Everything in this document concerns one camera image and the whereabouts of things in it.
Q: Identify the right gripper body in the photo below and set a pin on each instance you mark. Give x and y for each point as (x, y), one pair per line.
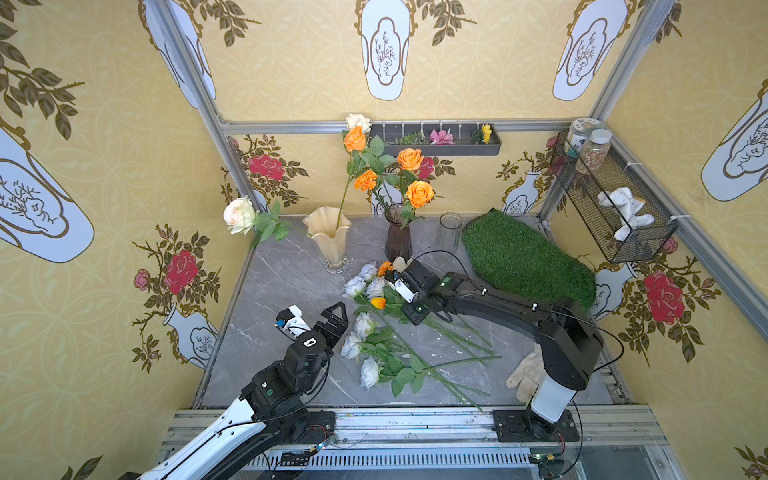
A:
(411, 282)

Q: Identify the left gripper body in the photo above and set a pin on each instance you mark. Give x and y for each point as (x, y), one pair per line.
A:
(323, 330)

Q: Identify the cream white rose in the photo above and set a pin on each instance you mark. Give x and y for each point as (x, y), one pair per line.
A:
(240, 216)
(400, 264)
(358, 122)

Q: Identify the pale blue white rose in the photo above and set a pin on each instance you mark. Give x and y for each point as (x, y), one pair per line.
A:
(368, 272)

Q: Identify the orange marigold flower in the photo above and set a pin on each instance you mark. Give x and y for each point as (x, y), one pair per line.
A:
(379, 193)

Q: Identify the orange rose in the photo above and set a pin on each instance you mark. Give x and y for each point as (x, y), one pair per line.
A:
(418, 194)
(409, 163)
(367, 165)

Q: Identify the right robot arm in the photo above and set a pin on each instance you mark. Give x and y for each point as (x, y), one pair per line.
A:
(570, 343)

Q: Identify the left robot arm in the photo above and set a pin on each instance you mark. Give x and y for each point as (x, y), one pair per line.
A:
(270, 410)

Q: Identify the purple ribbed glass vase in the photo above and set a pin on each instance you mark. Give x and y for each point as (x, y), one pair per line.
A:
(398, 242)

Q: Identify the clear glass vase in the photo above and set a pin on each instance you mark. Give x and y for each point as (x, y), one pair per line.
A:
(449, 232)

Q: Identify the green artificial grass mat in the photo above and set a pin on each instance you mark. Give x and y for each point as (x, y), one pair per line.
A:
(515, 258)

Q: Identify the cream wavy glass vase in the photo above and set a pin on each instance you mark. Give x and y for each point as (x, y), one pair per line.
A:
(328, 228)

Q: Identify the beige work glove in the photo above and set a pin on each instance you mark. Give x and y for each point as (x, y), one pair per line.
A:
(527, 376)

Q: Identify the pink flower in tray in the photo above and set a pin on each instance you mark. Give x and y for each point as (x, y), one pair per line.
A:
(441, 137)

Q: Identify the yellow flower in tray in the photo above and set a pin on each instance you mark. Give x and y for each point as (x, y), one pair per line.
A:
(486, 131)

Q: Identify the white plush toy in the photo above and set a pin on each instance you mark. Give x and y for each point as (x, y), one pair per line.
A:
(628, 207)

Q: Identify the jar of coloured beads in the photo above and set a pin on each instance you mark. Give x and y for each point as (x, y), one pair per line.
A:
(594, 151)

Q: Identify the glass jar with label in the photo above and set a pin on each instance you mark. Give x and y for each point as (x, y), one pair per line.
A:
(579, 132)

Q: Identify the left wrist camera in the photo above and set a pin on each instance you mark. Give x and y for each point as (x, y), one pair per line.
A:
(290, 323)

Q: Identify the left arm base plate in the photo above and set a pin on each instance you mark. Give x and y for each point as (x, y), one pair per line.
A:
(319, 426)

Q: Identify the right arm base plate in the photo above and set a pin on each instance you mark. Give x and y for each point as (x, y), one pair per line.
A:
(522, 425)

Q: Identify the grey wall planter tray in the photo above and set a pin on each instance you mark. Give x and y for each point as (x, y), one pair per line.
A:
(400, 135)

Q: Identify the black wire wall basket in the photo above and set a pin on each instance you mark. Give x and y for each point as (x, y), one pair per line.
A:
(570, 188)

